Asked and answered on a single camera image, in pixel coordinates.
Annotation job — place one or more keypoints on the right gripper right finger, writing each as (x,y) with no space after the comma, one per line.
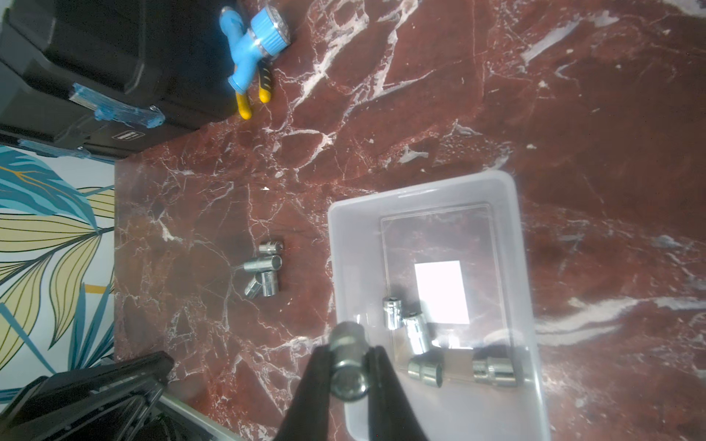
(390,414)

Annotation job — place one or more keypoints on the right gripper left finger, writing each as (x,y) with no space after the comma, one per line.
(308,416)

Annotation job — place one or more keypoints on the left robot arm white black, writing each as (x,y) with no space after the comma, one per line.
(111,402)

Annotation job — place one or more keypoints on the translucent plastic storage box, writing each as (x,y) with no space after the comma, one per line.
(452,251)

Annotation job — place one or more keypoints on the blue yellow clamp tool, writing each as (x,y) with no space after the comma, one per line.
(252,47)

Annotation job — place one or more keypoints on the black plastic toolbox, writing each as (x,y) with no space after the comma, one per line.
(169,56)

